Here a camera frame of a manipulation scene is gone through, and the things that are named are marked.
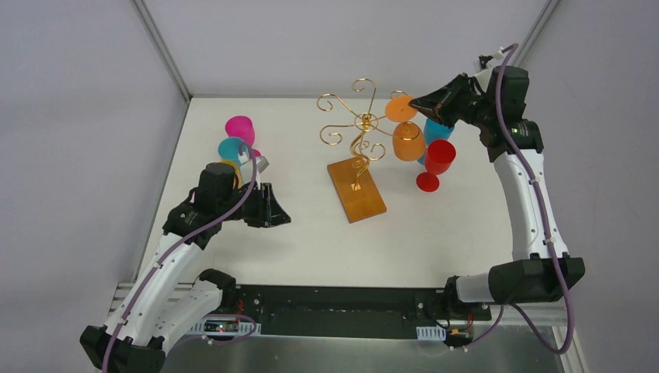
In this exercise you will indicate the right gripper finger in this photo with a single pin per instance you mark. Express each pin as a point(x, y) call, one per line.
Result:
point(437, 99)
point(430, 114)

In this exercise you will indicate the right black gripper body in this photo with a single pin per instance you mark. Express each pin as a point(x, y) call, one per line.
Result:
point(464, 101)

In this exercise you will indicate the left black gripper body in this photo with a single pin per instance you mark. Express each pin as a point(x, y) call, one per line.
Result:
point(259, 204)

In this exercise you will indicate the blue wine glass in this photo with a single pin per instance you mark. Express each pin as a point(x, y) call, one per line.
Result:
point(435, 131)

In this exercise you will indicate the yellow wine glass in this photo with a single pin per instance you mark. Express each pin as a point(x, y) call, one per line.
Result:
point(232, 169)

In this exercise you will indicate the orange wine glass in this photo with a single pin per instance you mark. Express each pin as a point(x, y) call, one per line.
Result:
point(407, 137)

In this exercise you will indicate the red wine glass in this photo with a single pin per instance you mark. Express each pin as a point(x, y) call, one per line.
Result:
point(438, 158)

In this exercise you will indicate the teal wine glass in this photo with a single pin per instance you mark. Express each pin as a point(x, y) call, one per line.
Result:
point(235, 150)

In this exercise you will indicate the gold rack with wooden base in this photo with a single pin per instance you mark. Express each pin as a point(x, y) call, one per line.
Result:
point(352, 181)

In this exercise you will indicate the pink wine glass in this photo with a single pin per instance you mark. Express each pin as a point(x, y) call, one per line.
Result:
point(241, 127)

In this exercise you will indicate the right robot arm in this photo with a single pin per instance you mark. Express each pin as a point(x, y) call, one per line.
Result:
point(542, 269)

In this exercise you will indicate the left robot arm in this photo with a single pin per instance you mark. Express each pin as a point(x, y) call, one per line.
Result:
point(140, 333)

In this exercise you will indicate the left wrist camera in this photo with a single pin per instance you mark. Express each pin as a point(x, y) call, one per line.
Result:
point(260, 164)

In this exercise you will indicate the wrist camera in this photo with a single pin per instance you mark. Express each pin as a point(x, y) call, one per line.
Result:
point(485, 62)
point(260, 164)

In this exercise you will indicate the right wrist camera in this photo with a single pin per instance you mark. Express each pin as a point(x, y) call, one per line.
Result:
point(485, 62)

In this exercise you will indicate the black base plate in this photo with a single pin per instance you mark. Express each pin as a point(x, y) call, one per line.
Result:
point(349, 312)

